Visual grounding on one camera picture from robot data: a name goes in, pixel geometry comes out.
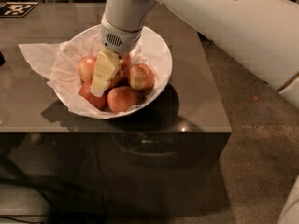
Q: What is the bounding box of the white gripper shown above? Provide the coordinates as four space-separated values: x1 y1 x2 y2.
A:
91 16 141 97

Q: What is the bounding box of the red apple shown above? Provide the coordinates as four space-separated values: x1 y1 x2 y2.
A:
120 54 131 70
77 55 96 82
108 69 122 89
79 82 107 109
128 63 154 91
107 86 137 113

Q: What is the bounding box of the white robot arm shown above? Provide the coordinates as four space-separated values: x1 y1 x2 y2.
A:
100 0 299 107

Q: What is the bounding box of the white bowl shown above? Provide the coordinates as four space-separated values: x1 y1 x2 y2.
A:
48 27 172 119

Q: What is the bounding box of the white tissue paper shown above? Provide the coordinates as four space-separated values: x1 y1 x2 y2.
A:
18 31 163 119

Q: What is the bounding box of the dark object at left edge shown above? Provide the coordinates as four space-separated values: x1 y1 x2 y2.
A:
0 51 5 67

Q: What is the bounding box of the black white fiducial marker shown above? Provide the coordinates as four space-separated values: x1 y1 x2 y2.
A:
0 2 38 18

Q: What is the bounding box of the black cable on floor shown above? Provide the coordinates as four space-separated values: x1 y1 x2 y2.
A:
0 215 45 224

